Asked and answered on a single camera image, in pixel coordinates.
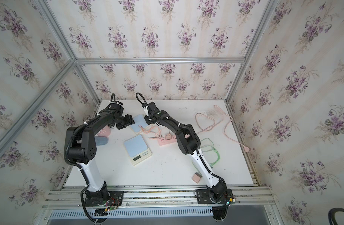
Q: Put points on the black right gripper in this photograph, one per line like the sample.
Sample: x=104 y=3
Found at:
x=147 y=120

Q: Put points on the black chair part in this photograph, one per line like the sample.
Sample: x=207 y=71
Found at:
x=336 y=216

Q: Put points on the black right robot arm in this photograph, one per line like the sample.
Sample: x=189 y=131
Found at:
x=190 y=144

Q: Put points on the cream blue electronic scale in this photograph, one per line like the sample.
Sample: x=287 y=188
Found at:
x=139 y=124
x=137 y=150

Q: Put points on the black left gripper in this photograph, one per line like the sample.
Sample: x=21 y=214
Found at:
x=130 y=120

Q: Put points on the cream blue front electronic scale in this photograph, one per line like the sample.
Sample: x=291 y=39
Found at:
x=137 y=150

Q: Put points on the pink power strip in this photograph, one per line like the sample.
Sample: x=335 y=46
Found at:
x=167 y=140

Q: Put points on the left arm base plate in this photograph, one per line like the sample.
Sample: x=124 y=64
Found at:
x=112 y=200

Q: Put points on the aluminium enclosure frame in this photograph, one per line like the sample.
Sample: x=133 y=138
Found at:
x=75 y=63

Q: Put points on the aluminium mounting rail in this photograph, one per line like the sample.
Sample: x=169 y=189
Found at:
x=142 y=197

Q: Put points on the pink pen holder cup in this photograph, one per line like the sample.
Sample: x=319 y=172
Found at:
x=105 y=132

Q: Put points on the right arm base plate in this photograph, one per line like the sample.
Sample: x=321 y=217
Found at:
x=206 y=196

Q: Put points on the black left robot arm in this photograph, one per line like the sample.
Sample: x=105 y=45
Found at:
x=81 y=148

